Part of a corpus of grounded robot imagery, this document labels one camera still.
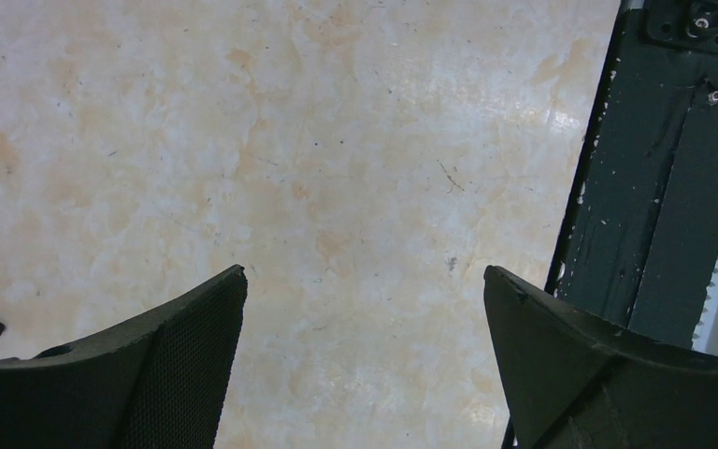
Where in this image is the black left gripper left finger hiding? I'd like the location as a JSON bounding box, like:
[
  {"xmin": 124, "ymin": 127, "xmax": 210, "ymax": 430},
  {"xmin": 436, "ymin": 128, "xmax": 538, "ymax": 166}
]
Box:
[{"xmin": 0, "ymin": 265, "xmax": 248, "ymax": 448}]

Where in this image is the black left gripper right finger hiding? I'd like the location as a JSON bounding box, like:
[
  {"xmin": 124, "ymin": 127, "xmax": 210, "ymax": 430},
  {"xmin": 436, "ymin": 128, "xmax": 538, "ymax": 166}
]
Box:
[{"xmin": 484, "ymin": 266, "xmax": 718, "ymax": 448}]

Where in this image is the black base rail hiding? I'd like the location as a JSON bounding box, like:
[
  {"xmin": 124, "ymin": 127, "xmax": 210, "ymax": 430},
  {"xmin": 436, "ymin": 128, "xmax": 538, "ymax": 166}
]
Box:
[{"xmin": 499, "ymin": 0, "xmax": 718, "ymax": 449}]

